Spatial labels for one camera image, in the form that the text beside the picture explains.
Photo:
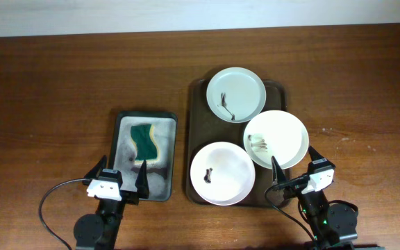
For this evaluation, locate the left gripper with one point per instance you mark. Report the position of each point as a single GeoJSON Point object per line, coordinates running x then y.
{"type": "Point", "coordinates": [140, 183]}

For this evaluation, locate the light green plate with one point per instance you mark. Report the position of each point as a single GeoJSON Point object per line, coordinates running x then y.
{"type": "Point", "coordinates": [236, 95]}

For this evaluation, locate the green and yellow sponge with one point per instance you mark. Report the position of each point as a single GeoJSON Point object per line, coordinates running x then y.
{"type": "Point", "coordinates": [142, 137]}

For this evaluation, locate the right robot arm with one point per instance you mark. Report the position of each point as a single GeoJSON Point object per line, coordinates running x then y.
{"type": "Point", "coordinates": [332, 223]}

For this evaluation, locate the pinkish white plate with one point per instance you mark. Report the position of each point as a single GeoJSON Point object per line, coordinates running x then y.
{"type": "Point", "coordinates": [222, 173]}

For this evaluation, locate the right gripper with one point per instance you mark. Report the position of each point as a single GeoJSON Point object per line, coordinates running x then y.
{"type": "Point", "coordinates": [279, 176]}

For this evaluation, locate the small dark green tray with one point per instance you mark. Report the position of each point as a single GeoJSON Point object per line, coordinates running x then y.
{"type": "Point", "coordinates": [122, 153]}

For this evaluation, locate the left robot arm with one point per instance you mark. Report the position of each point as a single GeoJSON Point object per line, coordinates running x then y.
{"type": "Point", "coordinates": [99, 230]}

